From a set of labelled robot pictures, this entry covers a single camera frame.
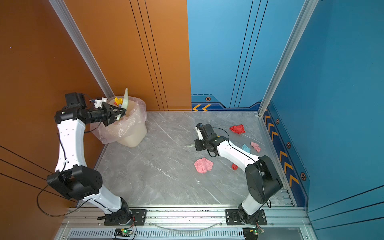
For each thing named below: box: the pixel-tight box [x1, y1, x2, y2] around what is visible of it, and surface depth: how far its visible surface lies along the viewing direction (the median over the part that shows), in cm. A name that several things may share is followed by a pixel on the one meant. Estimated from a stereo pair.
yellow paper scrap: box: [114, 96, 123, 106], surface depth 79 cm
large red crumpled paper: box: [229, 124, 246, 135], surface depth 110 cm
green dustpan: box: [122, 87, 129, 109], surface depth 74 cm
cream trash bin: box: [107, 96, 148, 148], surface depth 83 cm
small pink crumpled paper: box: [251, 141, 262, 153], surface depth 101 cm
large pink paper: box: [194, 157, 214, 174], surface depth 91 cm
